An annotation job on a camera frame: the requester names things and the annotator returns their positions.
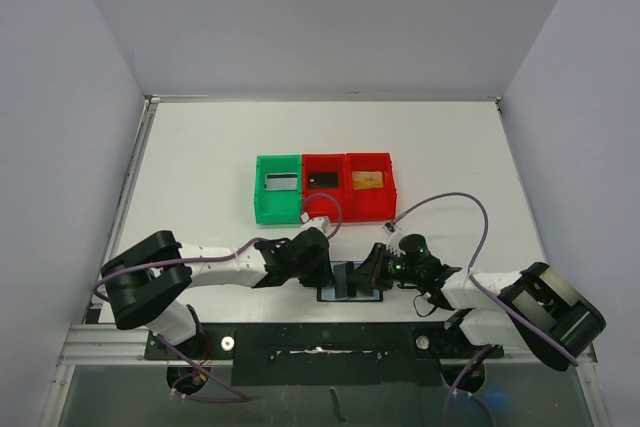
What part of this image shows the red plastic bin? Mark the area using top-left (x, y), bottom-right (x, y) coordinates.
top-left (345, 152), bottom-right (397, 222)
top-left (302, 154), bottom-right (345, 223)

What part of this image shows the black leather card holder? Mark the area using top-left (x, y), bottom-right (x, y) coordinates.
top-left (316, 261), bottom-right (383, 303)

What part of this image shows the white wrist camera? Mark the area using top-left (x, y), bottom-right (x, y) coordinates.
top-left (300, 212), bottom-right (331, 234)
top-left (383, 221), bottom-right (402, 244)

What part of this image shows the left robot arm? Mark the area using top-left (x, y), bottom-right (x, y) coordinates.
top-left (94, 217), bottom-right (338, 358)

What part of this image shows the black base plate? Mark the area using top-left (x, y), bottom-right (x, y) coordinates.
top-left (144, 319), bottom-right (504, 388)

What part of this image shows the gold credit card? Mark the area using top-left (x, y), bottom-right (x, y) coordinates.
top-left (352, 171), bottom-right (384, 190)

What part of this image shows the black credit card in bin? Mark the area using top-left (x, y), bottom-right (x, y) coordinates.
top-left (307, 172), bottom-right (340, 190)

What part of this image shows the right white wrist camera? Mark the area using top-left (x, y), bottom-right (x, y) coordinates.
top-left (383, 221), bottom-right (402, 244)

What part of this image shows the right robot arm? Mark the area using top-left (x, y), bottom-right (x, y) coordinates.
top-left (348, 234), bottom-right (606, 371)

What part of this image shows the silver credit card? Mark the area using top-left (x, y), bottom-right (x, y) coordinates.
top-left (264, 173), bottom-right (299, 191)

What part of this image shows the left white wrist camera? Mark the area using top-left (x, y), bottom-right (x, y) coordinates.
top-left (300, 212), bottom-right (331, 234)

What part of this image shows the green plastic bin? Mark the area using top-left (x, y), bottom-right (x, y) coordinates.
top-left (254, 155), bottom-right (302, 225)

